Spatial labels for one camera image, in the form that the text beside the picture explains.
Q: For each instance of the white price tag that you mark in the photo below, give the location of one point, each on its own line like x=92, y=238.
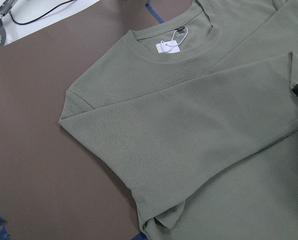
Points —
x=168, y=47

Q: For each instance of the reacher grabber stick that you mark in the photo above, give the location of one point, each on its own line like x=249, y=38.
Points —
x=4, y=9

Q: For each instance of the olive green t-shirt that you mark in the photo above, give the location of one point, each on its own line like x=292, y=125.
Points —
x=206, y=138

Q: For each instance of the brown paper table mat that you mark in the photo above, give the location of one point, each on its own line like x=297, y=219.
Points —
x=51, y=187

